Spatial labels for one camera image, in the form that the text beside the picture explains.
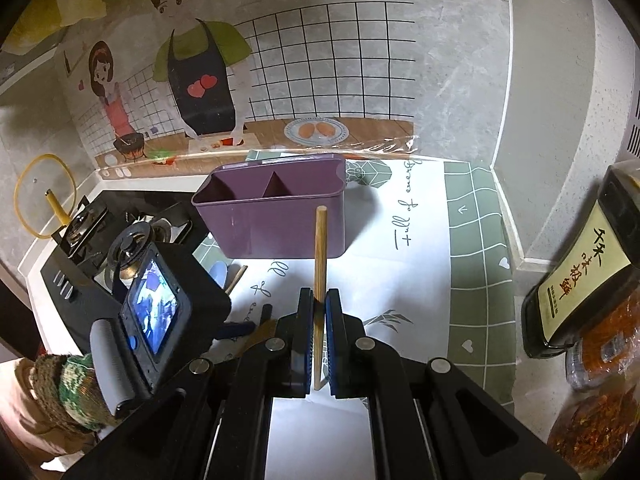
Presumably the purple plastic utensil holder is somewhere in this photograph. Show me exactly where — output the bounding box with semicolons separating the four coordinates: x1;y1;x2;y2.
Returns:
191;154;349;260

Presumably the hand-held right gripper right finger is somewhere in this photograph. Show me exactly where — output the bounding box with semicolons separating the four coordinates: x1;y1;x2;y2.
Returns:
325;288;581;480

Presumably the dark sauce bottle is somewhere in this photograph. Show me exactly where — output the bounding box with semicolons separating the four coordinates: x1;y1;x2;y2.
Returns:
520;162;640;359

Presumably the black gas stove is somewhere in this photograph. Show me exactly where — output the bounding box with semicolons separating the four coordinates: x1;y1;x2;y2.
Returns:
40;190;211;356

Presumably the cartoon wall poster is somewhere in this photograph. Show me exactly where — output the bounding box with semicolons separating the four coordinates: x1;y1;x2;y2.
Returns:
55;0;419;181

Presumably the clear chili container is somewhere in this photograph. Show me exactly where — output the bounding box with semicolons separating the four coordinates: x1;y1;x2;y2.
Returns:
565;290;640;394
547;391;640;476

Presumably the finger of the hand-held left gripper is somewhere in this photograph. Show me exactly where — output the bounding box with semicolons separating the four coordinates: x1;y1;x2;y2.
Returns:
217;321;256;340
208;260;232;292

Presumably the yellow rimmed glass pot lid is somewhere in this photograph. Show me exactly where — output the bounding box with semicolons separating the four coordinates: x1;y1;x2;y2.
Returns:
14;154;79;240

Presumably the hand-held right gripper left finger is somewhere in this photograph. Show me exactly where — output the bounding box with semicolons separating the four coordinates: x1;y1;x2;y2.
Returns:
65;287;317;480

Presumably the wooden chopstick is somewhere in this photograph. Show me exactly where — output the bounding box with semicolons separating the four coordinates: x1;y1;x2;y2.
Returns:
224;265;249;295
313;206;329;392

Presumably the printed green white tablecloth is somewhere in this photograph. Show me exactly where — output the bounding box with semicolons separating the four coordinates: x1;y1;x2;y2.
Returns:
192;149;518;480

